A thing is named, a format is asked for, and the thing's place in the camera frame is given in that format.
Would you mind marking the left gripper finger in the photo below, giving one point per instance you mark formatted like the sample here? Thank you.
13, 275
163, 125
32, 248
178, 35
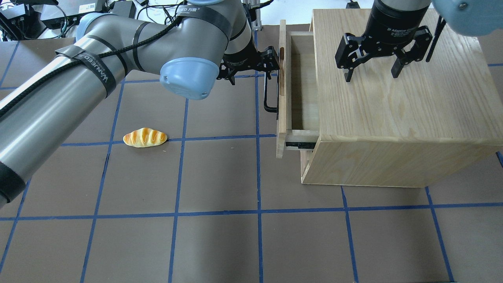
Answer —
227, 73
268, 61

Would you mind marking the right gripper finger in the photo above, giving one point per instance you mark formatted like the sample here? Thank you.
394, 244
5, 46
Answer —
421, 42
352, 51

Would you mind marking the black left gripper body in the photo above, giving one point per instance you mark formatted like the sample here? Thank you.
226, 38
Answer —
244, 55

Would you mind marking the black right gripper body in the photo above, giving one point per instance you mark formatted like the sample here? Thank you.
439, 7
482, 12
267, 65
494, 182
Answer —
390, 21

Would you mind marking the black drawer handle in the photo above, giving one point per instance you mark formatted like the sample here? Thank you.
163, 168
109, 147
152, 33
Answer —
267, 108

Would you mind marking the wooden drawer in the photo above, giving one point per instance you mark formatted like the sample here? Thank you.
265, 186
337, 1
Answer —
298, 111

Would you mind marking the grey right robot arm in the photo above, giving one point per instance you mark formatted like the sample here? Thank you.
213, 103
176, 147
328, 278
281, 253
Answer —
466, 17

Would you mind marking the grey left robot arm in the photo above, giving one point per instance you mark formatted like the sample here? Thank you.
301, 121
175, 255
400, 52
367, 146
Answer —
208, 40

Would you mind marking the wooden drawer cabinet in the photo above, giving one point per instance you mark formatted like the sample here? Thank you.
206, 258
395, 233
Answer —
434, 119

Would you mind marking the toy bread roll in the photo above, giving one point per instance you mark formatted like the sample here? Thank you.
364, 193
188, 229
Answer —
145, 137

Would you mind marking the black power adapter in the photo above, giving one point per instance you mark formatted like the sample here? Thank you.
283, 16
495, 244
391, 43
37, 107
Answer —
122, 8

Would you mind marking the black electronics box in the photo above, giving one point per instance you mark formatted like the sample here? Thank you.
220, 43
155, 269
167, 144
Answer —
71, 8

